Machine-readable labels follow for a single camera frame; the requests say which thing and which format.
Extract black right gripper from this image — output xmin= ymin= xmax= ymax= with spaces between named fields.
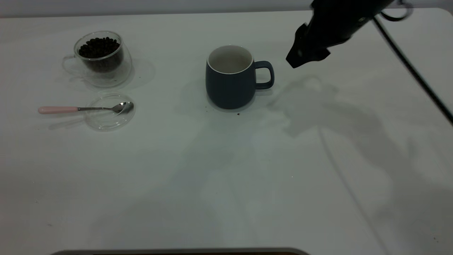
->
xmin=286 ymin=0 xmax=395 ymax=68

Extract dark grey ceramic mug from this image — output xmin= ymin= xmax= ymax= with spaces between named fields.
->
xmin=206 ymin=45 xmax=275 ymax=110

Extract pink-handled metal spoon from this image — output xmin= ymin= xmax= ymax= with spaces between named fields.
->
xmin=38 ymin=102 xmax=134 ymax=115

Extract dark coffee beans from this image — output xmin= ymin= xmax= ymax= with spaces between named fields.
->
xmin=78 ymin=37 xmax=124 ymax=73

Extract clear glass lid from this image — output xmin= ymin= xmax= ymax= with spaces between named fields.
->
xmin=84 ymin=93 xmax=136 ymax=131

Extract thin black looped cable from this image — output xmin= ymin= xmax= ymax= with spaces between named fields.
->
xmin=380 ymin=0 xmax=414 ymax=22

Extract thick black cable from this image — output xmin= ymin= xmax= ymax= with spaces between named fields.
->
xmin=372 ymin=17 xmax=453 ymax=125

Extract clear double-wall glass cup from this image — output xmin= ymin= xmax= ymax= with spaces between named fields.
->
xmin=62 ymin=30 xmax=133 ymax=88

